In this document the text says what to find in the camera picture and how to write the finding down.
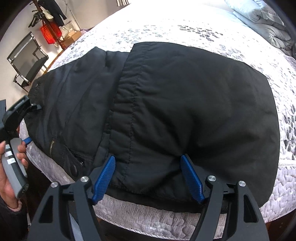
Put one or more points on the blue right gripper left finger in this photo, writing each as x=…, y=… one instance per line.
x=101, y=178

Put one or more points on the black pants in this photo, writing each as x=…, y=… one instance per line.
x=148, y=107

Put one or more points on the person's left hand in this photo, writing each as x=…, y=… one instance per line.
x=14, y=179

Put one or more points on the white quilted mattress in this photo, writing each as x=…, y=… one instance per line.
x=220, y=33

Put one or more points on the striped curtain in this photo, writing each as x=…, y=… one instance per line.
x=122, y=2

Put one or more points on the black mesh metal chair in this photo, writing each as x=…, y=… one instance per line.
x=27, y=59

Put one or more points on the wooden coat rack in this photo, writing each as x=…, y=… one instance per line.
x=50, y=30

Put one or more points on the cardboard box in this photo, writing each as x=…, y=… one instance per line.
x=72, y=37

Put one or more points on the black hanging jacket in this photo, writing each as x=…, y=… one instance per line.
x=54, y=10

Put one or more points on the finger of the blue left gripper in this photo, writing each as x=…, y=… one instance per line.
x=27, y=140

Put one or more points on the grey folded duvet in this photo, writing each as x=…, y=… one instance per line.
x=261, y=18

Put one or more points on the red bag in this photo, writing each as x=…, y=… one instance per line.
x=48, y=35

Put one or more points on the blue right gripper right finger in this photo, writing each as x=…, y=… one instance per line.
x=192, y=180

